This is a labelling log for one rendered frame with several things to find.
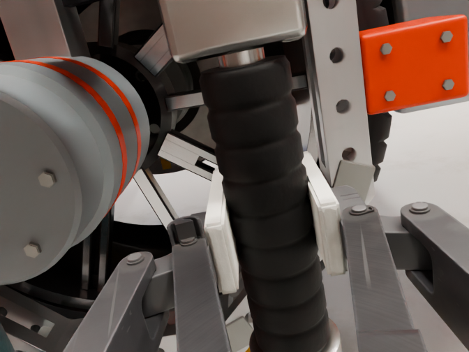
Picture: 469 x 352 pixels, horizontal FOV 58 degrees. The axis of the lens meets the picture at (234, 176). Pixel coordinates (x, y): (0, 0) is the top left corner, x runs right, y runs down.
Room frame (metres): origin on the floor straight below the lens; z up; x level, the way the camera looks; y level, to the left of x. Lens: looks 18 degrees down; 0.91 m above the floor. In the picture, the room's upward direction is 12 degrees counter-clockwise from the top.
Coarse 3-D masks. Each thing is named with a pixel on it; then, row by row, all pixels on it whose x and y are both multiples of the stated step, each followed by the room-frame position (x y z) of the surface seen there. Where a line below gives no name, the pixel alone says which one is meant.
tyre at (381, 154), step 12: (324, 0) 0.45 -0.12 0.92; (360, 0) 0.45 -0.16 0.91; (372, 0) 0.45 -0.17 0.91; (360, 12) 0.45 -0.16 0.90; (372, 12) 0.45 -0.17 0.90; (384, 12) 0.45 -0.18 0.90; (360, 24) 0.45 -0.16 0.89; (372, 24) 0.45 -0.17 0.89; (384, 24) 0.45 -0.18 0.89; (372, 120) 0.45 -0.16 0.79; (384, 120) 0.45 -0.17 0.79; (372, 132) 0.45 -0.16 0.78; (384, 132) 0.45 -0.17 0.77; (372, 144) 0.45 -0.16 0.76; (384, 144) 0.45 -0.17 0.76; (372, 156) 0.45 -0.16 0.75; (384, 156) 0.46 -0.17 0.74; (324, 264) 0.46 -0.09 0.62; (12, 288) 0.49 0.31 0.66; (36, 300) 0.48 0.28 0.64; (60, 312) 0.48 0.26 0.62; (72, 312) 0.48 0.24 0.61; (84, 312) 0.48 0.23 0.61
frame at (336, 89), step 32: (320, 0) 0.37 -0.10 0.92; (352, 0) 0.37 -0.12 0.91; (320, 32) 0.37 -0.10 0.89; (352, 32) 0.37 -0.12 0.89; (320, 64) 0.37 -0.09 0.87; (352, 64) 0.37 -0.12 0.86; (320, 96) 0.37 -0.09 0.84; (352, 96) 0.37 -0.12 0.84; (320, 128) 0.39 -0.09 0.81; (352, 128) 0.37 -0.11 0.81; (320, 160) 0.41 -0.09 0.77; (352, 160) 0.37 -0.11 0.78; (320, 256) 0.37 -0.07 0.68; (0, 288) 0.45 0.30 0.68; (0, 320) 0.41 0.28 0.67; (32, 320) 0.44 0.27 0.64; (64, 320) 0.45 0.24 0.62
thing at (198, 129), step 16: (128, 0) 0.76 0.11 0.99; (144, 0) 0.75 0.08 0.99; (80, 16) 0.76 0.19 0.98; (96, 16) 0.76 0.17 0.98; (128, 16) 0.76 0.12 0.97; (144, 16) 0.75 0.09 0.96; (160, 16) 0.75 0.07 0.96; (96, 32) 0.76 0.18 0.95; (128, 32) 0.76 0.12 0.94; (144, 32) 0.75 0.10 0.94; (176, 64) 0.71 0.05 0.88; (192, 64) 0.75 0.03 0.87; (208, 64) 0.75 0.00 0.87; (176, 80) 0.71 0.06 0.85; (192, 80) 0.75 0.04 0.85; (192, 112) 0.75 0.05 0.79; (176, 128) 0.75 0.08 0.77; (192, 128) 0.75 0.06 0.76; (208, 128) 0.75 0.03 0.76; (208, 144) 0.75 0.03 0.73; (160, 160) 0.76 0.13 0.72
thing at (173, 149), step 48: (96, 48) 0.49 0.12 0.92; (144, 48) 0.49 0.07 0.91; (288, 48) 0.60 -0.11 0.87; (144, 96) 0.53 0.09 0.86; (192, 96) 0.48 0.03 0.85; (192, 144) 0.48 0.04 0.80; (144, 192) 0.49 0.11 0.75; (96, 240) 0.63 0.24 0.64; (144, 240) 0.64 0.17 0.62; (48, 288) 0.48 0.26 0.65; (96, 288) 0.50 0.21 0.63
